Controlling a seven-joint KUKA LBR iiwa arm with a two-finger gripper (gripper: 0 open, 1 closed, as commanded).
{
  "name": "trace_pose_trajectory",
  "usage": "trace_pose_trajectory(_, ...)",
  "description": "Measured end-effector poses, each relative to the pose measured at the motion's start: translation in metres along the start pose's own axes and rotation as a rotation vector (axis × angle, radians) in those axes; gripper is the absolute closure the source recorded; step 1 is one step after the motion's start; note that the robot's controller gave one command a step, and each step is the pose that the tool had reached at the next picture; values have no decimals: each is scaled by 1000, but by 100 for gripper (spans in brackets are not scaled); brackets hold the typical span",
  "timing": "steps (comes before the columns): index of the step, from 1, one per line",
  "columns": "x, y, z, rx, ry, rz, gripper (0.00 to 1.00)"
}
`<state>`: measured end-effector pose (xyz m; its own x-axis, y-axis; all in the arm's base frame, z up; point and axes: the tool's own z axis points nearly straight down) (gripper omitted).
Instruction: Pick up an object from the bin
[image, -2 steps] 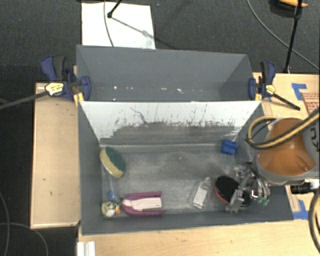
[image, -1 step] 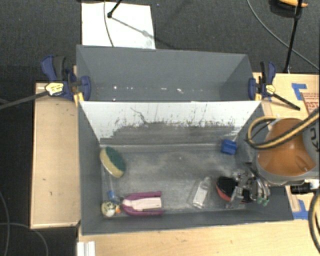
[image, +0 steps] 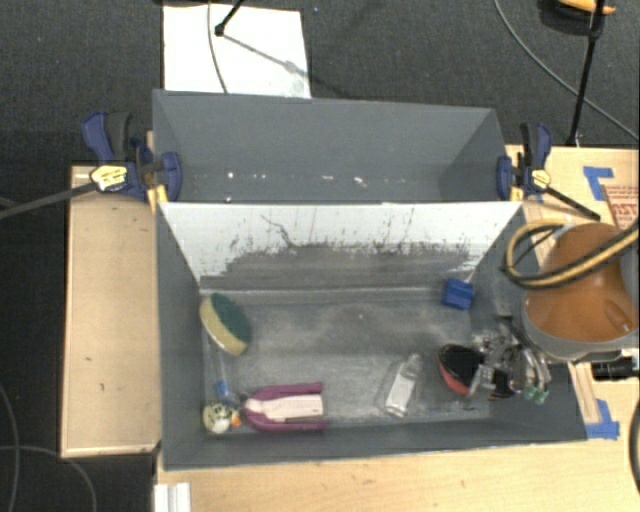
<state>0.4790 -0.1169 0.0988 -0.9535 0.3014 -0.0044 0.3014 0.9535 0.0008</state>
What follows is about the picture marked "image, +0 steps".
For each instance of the clear tube with blue cap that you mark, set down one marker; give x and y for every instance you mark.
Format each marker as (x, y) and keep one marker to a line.
(221, 377)

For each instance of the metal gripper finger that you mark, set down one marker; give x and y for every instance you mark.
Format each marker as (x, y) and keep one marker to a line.
(489, 348)
(482, 378)

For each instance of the red and black bowl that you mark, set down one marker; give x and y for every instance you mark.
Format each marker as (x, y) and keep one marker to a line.
(457, 367)

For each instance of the white spotted toy duck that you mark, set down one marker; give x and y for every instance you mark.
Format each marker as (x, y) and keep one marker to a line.
(217, 417)

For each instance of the blue block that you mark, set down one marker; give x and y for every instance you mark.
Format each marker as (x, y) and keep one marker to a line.
(457, 294)

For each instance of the grey metal bin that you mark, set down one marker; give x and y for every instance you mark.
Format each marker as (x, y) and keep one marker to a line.
(320, 345)

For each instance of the yellow and green round sponge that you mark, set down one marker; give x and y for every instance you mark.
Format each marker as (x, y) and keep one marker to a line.
(227, 322)

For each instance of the black cylinder on white bracket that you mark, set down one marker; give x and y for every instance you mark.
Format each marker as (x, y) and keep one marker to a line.
(612, 369)

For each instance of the clear glass bottle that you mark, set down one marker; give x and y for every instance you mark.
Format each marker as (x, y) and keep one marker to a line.
(402, 387)

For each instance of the pale wood board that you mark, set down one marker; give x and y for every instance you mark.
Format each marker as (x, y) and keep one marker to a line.
(110, 325)

